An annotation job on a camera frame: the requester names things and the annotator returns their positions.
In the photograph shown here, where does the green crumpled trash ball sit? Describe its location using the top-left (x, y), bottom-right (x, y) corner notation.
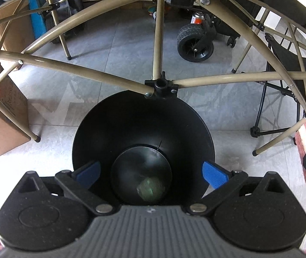
top-left (137, 177), bottom-right (165, 202)

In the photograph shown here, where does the black round trash bin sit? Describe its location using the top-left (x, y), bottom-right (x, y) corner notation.
top-left (72, 91), bottom-right (215, 206)

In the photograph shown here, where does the black folding camp chair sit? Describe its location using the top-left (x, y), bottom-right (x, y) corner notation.
top-left (250, 31), bottom-right (306, 139)

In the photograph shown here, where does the brown cardboard box under table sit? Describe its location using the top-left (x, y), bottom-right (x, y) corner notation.
top-left (0, 77), bottom-right (30, 155)

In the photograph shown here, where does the black rubber cart wheel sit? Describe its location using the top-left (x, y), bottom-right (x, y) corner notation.
top-left (177, 23), bottom-right (214, 62)

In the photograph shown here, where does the orange gas canister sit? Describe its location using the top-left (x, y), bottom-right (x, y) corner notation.
top-left (190, 12), bottom-right (204, 25)

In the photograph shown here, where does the olive metal table frame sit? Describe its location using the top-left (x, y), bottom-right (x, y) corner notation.
top-left (0, 0), bottom-right (306, 158)

